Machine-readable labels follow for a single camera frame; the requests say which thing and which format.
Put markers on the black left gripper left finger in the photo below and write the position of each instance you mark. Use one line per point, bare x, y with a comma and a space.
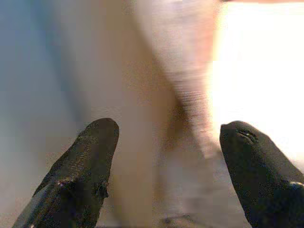
76, 185

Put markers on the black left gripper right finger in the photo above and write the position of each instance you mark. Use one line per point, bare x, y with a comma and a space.
266, 185

